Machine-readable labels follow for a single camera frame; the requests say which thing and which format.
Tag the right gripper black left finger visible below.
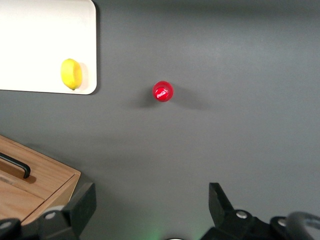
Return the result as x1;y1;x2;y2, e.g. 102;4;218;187
21;182;97;240

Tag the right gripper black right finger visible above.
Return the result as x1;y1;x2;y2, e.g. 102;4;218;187
201;182;274;240

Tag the red-capped coke bottle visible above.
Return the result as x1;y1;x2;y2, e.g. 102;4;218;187
151;80;175;104

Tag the cream plastic tray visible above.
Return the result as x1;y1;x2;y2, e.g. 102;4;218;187
0;0;98;96

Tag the wooden drawer under cabinet lid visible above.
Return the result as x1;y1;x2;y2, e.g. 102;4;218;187
0;139;76;201

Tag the wooden two-drawer cabinet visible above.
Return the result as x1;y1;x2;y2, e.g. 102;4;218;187
0;134;82;226

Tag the yellow lemon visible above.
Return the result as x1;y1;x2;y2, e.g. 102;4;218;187
60;58;83;91

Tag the black handle of taller-set drawer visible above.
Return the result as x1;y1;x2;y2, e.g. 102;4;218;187
0;151;32;180

